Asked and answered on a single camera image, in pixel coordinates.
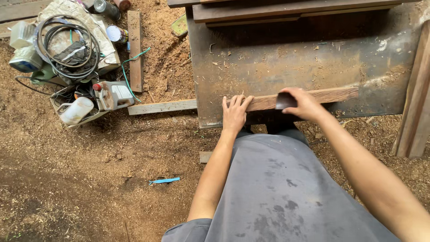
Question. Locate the person's left hand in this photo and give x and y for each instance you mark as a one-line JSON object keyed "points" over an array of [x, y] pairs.
{"points": [[234, 113]]}

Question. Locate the person's right hand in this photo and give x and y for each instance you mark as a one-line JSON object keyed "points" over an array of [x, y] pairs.
{"points": [[304, 105]]}

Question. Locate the person's right fingers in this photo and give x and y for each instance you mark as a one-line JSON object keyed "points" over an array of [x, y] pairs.
{"points": [[289, 91]]}

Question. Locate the person's left fingers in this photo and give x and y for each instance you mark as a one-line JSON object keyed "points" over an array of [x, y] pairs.
{"points": [[237, 102]]}

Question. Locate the dark sandpaper piece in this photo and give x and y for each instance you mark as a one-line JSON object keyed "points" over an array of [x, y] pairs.
{"points": [[285, 100]]}

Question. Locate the long brown wooden strip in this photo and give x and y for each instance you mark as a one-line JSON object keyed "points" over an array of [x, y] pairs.
{"points": [[302, 97]]}

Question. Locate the rusty metal workbench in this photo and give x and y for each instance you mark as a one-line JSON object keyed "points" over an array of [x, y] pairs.
{"points": [[302, 60]]}

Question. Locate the small wood block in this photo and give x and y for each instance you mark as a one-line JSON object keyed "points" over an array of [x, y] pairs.
{"points": [[205, 156]]}

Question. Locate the grey wooden plank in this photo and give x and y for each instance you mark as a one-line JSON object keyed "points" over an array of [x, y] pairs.
{"points": [[161, 107]]}

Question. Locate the stack of dark wooden planks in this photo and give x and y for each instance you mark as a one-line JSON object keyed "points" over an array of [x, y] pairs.
{"points": [[289, 10]]}

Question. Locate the green metal piece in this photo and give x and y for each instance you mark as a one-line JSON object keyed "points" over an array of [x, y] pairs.
{"points": [[180, 26]]}

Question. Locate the person's grey shirt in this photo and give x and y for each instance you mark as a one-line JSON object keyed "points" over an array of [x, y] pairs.
{"points": [[285, 195]]}

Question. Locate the blue plastic strip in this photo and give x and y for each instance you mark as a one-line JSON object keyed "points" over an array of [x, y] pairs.
{"points": [[164, 180]]}

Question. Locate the short brown wooden board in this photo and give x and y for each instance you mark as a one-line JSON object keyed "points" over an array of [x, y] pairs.
{"points": [[135, 50]]}

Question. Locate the grey plastic oil jug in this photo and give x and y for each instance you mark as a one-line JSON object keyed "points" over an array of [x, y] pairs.
{"points": [[114, 95]]}

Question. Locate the leaning wooden boards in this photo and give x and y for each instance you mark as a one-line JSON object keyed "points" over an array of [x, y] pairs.
{"points": [[415, 97]]}

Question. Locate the tin can with white lid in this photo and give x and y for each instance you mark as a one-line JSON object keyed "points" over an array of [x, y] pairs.
{"points": [[117, 34]]}

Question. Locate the brown bottle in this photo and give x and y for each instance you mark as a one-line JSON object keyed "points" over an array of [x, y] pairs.
{"points": [[122, 4]]}

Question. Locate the white plastic tray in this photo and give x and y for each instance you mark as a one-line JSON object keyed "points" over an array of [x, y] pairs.
{"points": [[77, 111]]}

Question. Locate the dark spray can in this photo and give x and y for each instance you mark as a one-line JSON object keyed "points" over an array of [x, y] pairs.
{"points": [[106, 8]]}

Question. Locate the white plastic jug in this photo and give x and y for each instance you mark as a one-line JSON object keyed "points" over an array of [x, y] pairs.
{"points": [[75, 110]]}

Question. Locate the white sack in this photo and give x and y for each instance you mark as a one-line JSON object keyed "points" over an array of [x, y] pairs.
{"points": [[84, 30]]}

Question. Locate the weathered wooden planks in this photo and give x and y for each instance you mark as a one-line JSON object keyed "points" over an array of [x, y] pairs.
{"points": [[20, 15]]}

